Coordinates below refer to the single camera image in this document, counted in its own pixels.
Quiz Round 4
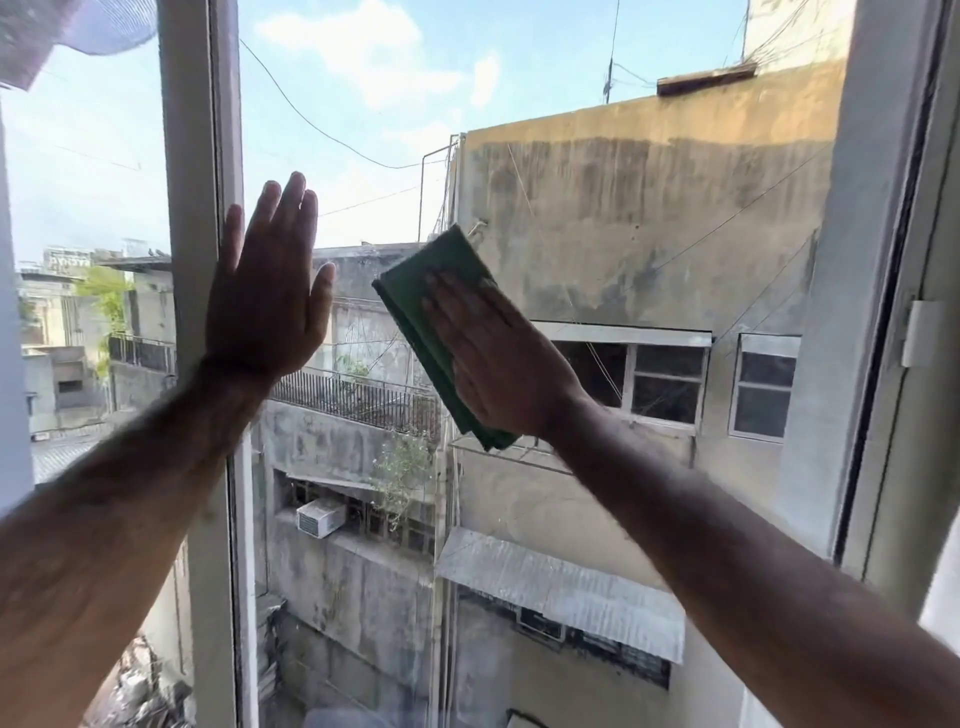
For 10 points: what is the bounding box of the person's left hand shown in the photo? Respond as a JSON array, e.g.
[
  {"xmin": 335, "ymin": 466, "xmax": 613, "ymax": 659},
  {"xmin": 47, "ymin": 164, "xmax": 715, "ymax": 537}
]
[{"xmin": 202, "ymin": 171, "xmax": 336, "ymax": 390}]

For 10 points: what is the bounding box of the person's right hand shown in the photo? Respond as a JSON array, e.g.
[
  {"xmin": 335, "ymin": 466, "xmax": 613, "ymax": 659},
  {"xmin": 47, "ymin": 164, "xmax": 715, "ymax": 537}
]
[{"xmin": 420, "ymin": 268, "xmax": 595, "ymax": 445}]

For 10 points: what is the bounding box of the green cleaning cloth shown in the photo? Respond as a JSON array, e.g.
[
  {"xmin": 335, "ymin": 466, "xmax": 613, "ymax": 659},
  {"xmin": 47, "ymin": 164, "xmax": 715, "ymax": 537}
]
[{"xmin": 372, "ymin": 224, "xmax": 523, "ymax": 453}]

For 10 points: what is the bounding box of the person's left forearm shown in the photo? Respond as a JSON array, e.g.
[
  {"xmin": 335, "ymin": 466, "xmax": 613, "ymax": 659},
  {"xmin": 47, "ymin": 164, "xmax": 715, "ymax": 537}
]
[{"xmin": 0, "ymin": 358, "xmax": 292, "ymax": 728}]

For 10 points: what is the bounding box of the person's right forearm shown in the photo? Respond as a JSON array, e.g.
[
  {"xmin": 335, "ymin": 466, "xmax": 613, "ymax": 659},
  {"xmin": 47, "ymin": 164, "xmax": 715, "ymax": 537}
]
[{"xmin": 541, "ymin": 393, "xmax": 960, "ymax": 728}]

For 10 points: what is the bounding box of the white window mullion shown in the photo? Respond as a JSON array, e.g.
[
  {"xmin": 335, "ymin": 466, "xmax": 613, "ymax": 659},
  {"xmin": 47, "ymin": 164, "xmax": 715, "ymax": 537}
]
[{"xmin": 158, "ymin": 0, "xmax": 261, "ymax": 728}]

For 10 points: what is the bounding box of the long metal balcony railing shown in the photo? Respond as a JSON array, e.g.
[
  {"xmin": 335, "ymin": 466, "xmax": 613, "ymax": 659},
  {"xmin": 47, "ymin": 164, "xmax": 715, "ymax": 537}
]
[{"xmin": 268, "ymin": 365, "xmax": 444, "ymax": 441}]

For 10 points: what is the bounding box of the green leafy tree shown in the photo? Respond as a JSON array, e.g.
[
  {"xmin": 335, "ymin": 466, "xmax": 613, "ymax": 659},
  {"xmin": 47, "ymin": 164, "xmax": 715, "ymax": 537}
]
[{"xmin": 73, "ymin": 265, "xmax": 135, "ymax": 335}]

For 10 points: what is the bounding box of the short dark balcony railing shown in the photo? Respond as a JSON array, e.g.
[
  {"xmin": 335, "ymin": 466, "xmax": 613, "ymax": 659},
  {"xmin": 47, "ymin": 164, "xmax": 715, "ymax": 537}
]
[{"xmin": 108, "ymin": 333, "xmax": 178, "ymax": 377}]

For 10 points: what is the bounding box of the thin balcony plant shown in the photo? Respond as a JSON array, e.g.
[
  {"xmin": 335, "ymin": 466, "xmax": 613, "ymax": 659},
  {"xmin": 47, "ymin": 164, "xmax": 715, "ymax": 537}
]
[{"xmin": 372, "ymin": 433, "xmax": 436, "ymax": 530}]

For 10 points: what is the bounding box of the wide white-framed window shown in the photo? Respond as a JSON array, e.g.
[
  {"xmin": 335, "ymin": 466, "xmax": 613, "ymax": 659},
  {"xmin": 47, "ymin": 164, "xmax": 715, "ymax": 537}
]
[{"xmin": 534, "ymin": 321, "xmax": 714, "ymax": 434}]

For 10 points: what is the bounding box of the white air conditioner unit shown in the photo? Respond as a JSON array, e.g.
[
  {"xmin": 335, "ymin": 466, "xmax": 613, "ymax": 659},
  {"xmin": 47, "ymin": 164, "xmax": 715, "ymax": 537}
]
[{"xmin": 295, "ymin": 498, "xmax": 348, "ymax": 540}]

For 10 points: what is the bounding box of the white mesh curtain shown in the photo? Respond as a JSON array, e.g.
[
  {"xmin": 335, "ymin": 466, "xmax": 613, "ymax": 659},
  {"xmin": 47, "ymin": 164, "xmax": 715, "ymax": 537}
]
[{"xmin": 0, "ymin": 0, "xmax": 159, "ymax": 93}]

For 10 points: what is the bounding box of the grey stained concrete building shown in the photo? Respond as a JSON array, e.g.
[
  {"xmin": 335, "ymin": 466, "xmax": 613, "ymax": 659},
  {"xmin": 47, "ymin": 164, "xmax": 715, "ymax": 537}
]
[{"xmin": 251, "ymin": 241, "xmax": 455, "ymax": 728}]

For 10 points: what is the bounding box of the corrugated metal awning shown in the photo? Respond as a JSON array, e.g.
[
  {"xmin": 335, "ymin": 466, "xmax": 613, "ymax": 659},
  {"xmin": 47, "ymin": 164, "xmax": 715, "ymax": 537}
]
[{"xmin": 435, "ymin": 526, "xmax": 688, "ymax": 666}]

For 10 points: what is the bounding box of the small white-framed window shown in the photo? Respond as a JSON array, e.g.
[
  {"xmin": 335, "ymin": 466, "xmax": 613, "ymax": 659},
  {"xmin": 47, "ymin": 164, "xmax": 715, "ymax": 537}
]
[{"xmin": 727, "ymin": 333, "xmax": 803, "ymax": 444}]

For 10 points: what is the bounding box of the pile of rubble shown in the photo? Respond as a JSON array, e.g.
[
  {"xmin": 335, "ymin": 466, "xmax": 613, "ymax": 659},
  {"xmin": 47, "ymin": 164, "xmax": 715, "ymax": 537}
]
[{"xmin": 81, "ymin": 634, "xmax": 198, "ymax": 728}]

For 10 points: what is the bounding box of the white plastic window latch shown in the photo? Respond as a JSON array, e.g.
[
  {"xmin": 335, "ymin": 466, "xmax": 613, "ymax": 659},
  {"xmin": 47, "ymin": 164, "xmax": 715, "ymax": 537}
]
[{"xmin": 901, "ymin": 299, "xmax": 947, "ymax": 369}]

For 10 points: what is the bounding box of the black overhead cable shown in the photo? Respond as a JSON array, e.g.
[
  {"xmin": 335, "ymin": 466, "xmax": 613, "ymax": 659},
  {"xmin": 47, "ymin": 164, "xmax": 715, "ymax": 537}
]
[{"xmin": 238, "ymin": 36, "xmax": 451, "ymax": 172}]

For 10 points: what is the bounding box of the white outer window frame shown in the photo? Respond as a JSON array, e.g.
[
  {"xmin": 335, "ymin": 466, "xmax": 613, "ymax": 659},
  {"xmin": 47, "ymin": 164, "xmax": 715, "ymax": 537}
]
[{"xmin": 738, "ymin": 0, "xmax": 960, "ymax": 728}]

